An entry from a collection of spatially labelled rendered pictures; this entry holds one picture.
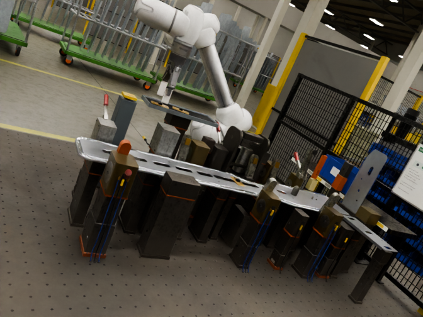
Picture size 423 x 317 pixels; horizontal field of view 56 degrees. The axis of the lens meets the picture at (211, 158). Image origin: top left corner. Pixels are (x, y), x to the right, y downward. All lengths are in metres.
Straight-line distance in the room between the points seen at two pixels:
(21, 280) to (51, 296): 0.10
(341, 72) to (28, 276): 3.77
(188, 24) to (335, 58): 3.00
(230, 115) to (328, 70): 2.35
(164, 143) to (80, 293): 0.71
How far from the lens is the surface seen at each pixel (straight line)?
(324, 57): 4.71
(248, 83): 8.90
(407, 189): 2.43
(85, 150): 1.48
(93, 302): 1.30
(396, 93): 6.46
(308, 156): 2.16
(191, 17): 1.78
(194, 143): 1.80
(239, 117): 2.44
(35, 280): 1.32
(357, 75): 4.34
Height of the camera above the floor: 1.52
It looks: 15 degrees down
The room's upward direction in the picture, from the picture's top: 24 degrees clockwise
